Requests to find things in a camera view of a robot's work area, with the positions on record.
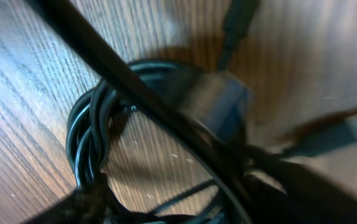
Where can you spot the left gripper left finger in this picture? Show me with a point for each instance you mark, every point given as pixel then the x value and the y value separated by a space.
pixel 86 204

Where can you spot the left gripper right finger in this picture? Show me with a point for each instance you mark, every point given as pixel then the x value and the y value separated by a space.
pixel 307 188

